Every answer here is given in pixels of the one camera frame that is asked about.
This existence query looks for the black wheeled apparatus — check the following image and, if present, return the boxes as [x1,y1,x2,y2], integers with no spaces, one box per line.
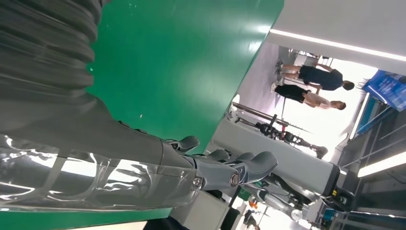
[255,114,329,160]

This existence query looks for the person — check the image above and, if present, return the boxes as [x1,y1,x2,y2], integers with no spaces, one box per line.
[270,84,347,111]
[274,63,355,92]

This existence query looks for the blue banner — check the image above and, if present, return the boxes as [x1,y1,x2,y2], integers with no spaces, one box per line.
[362,69,406,112]

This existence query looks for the chrome stanchion post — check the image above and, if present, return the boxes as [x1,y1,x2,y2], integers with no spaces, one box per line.
[232,101,290,127]

